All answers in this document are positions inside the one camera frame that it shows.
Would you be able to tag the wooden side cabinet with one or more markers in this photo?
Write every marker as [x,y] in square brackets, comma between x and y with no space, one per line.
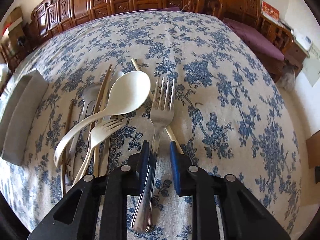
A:
[295,55]

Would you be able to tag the stainless steel fork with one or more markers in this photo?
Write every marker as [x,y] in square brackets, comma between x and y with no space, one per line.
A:
[164,101]

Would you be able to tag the long carved wooden bench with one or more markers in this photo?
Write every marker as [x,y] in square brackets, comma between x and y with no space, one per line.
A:
[52,17]

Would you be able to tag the red gift box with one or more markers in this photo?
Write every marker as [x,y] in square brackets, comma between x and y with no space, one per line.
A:
[269,11]

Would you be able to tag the white plastic fork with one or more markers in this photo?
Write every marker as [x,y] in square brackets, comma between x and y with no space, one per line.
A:
[97,135]

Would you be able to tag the round steel spoon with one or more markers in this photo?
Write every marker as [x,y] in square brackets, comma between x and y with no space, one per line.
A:
[115,77]

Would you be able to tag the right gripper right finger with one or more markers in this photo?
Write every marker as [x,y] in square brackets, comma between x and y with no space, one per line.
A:
[223,208]

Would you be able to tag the grey fluffy duster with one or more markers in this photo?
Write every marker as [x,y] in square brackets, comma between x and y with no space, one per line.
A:
[288,79]

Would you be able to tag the carved wooden armchair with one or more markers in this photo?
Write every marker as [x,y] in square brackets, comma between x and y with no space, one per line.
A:
[247,12]

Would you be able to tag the stacked cardboard boxes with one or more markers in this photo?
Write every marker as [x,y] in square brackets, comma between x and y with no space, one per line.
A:
[13,30]

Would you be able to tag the blue floral tablecloth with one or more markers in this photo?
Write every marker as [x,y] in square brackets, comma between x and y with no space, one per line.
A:
[150,125]

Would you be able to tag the pale bamboo chopstick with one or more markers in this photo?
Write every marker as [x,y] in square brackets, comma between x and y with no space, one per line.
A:
[160,116]

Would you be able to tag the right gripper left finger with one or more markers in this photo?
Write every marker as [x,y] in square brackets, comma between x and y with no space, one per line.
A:
[95,199]

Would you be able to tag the white router device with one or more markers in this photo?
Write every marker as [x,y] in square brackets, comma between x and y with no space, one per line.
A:
[303,40]

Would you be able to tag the grey metal tray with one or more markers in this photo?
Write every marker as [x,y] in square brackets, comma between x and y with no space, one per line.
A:
[18,110]

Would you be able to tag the brown wooden chopstick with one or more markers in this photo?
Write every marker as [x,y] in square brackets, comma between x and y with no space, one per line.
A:
[104,86]

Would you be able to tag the purple armchair cushion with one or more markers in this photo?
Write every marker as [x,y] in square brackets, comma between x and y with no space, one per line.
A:
[254,40]

